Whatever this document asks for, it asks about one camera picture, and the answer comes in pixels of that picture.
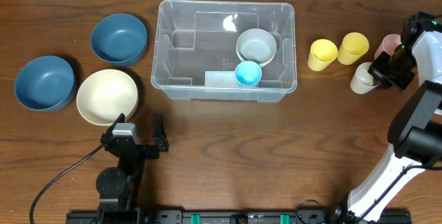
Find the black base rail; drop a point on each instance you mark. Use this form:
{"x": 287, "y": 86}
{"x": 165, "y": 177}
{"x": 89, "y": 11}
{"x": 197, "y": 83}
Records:
{"x": 178, "y": 217}

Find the pink cup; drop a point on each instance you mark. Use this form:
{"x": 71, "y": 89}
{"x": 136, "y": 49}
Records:
{"x": 388, "y": 45}

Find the large cream bowl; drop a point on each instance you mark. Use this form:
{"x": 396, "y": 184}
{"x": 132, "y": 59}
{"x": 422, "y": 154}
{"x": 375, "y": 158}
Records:
{"x": 106, "y": 94}

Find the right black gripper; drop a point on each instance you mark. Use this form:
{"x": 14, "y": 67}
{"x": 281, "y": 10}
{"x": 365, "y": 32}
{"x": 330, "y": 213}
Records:
{"x": 389, "y": 75}

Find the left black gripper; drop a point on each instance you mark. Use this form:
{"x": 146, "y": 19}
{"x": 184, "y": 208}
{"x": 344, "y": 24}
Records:
{"x": 141, "y": 150}

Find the yellow cup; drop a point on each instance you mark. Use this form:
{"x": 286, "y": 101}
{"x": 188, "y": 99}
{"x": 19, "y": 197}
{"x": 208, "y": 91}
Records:
{"x": 353, "y": 47}
{"x": 322, "y": 53}

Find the clear plastic storage container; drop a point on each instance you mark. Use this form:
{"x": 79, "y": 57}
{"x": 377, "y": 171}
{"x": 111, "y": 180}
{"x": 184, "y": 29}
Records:
{"x": 195, "y": 49}

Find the dark blue bowl, back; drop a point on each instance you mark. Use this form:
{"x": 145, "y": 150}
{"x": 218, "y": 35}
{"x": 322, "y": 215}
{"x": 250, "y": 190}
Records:
{"x": 119, "y": 39}

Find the cream cup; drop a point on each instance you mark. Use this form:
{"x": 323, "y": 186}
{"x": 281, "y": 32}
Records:
{"x": 362, "y": 82}

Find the small yellow bowl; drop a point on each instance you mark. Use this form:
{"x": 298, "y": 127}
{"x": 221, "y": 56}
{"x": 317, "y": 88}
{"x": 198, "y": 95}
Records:
{"x": 267, "y": 64}

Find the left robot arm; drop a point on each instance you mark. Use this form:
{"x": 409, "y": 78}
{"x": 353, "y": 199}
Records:
{"x": 118, "y": 186}

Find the dark blue bowl,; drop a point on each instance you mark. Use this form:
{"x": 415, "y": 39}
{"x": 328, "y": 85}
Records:
{"x": 46, "y": 83}
{"x": 119, "y": 39}

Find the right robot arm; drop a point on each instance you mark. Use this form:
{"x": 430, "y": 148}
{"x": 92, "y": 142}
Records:
{"x": 414, "y": 139}

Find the light blue cup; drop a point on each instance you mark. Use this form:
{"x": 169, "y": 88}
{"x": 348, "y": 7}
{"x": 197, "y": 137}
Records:
{"x": 248, "y": 74}

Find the dark blue bowl, left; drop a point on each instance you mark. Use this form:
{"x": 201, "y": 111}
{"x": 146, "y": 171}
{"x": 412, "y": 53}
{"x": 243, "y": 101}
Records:
{"x": 46, "y": 83}

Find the small grey bowl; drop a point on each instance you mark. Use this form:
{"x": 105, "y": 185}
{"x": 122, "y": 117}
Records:
{"x": 256, "y": 45}

